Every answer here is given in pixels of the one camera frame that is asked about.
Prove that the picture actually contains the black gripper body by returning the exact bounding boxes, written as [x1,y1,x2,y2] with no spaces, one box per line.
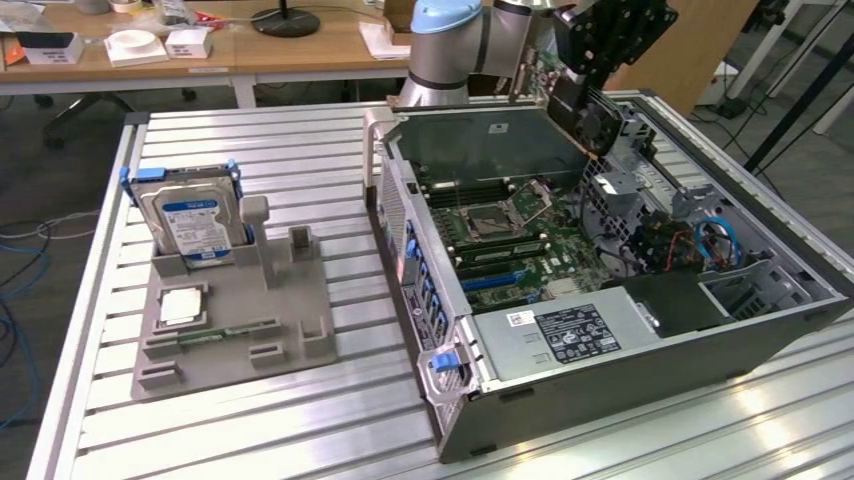
[576,0,668,24]

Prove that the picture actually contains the wooden cabinet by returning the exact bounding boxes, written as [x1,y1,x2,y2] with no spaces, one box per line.
[603,0,762,119]

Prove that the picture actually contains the black power strip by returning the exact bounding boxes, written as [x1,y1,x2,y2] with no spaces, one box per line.
[714,97,752,120]

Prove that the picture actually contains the black stand pole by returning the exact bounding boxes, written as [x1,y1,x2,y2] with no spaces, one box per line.
[743,29,854,174]

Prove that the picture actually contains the brown cardboard box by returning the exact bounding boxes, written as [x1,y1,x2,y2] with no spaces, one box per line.
[380,0,419,36]

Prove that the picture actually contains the perforated metal disk bay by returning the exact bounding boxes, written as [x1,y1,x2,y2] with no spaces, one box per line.
[579,144,675,241]

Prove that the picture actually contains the white paper stack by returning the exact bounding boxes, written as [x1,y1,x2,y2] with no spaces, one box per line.
[357,19,413,61]

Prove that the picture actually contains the metal socket cover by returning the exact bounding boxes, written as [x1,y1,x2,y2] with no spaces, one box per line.
[510,179,559,211]

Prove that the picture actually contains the RAM slot black clips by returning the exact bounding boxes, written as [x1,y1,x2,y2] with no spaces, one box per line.
[427,179,510,193]
[431,190,515,204]
[459,252,548,269]
[452,238,543,254]

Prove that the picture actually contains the RAM slot white clips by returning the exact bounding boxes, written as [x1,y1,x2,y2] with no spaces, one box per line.
[453,242,546,261]
[429,185,512,198]

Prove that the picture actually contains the CPU socket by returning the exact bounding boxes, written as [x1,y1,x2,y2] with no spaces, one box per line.
[459,202,519,246]

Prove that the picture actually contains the green motherboard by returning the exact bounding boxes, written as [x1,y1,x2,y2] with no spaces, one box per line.
[423,174,622,314]

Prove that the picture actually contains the black round lamp base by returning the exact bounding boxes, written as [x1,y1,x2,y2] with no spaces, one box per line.
[249,0,323,39]

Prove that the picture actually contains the black expansion slot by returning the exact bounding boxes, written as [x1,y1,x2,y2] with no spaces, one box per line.
[459,267,532,282]

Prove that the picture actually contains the blue expansion slot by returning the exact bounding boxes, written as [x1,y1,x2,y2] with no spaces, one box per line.
[459,273,526,294]

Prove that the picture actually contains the grey power supply black label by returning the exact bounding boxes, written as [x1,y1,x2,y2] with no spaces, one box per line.
[459,289,662,394]

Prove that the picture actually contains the small white box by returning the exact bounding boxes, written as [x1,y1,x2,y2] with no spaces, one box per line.
[163,27,215,60]

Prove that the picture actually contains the silver packet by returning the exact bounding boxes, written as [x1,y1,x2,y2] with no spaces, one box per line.
[149,0,201,26]

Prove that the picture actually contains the white square holder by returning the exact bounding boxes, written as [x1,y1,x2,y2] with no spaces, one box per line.
[103,27,172,69]

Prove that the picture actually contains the hard disk blue caddy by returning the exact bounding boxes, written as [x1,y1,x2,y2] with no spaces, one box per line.
[119,159,245,266]

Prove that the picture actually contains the open dark PC case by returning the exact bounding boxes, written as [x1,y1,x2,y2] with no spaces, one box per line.
[361,89,854,464]

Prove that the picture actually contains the grey parts rack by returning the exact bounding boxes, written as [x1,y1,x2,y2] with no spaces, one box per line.
[132,194,339,404]

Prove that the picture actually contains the black office chair base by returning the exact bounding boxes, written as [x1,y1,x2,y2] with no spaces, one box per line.
[32,89,201,151]

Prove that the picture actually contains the white box black top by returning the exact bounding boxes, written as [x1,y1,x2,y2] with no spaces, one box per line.
[13,30,87,66]

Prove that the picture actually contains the silver CPU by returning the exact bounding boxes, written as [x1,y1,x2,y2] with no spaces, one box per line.
[157,288,205,326]

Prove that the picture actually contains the black and red wire bundle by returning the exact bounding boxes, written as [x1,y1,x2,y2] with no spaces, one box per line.
[626,209,702,274]

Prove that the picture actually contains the wooden desk white frame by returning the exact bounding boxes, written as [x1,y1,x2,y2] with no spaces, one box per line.
[0,0,428,109]

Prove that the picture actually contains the blue wire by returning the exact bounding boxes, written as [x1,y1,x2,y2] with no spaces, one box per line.
[692,217,746,271]

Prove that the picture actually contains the white floor cable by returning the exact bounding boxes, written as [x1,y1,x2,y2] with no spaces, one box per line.
[0,209,101,241]

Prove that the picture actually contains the blue floor cable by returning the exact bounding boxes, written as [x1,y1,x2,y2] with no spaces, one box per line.
[0,244,54,431]

